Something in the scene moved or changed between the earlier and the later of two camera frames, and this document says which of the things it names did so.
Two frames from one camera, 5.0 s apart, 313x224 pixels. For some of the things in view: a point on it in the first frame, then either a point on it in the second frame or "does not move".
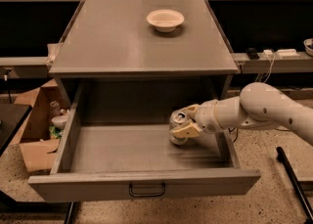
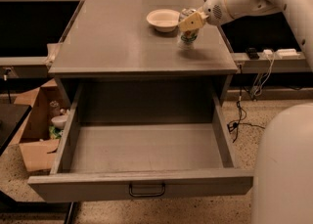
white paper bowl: x=164 y=21 does not move
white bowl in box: x=60 y=121 does not move
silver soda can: x=178 y=118 -> x=188 y=36
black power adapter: x=252 y=53 does not move
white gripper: x=206 y=115 -> x=215 y=10
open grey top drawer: x=113 y=141 does not move
